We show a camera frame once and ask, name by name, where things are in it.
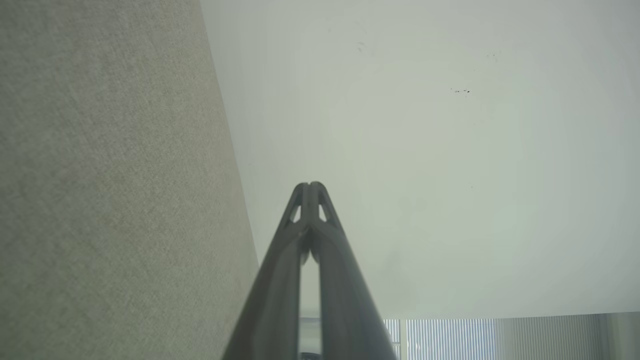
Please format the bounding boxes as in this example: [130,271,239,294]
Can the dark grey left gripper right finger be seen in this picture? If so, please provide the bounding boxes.
[310,181,399,360]

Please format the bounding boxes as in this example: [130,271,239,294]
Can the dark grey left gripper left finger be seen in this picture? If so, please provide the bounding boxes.
[222,182,311,360]

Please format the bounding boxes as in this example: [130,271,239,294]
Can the white vertical window blinds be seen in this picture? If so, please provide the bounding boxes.
[384,313,606,360]

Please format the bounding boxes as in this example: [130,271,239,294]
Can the grey fabric sofa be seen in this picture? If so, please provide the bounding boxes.
[0,0,260,360]

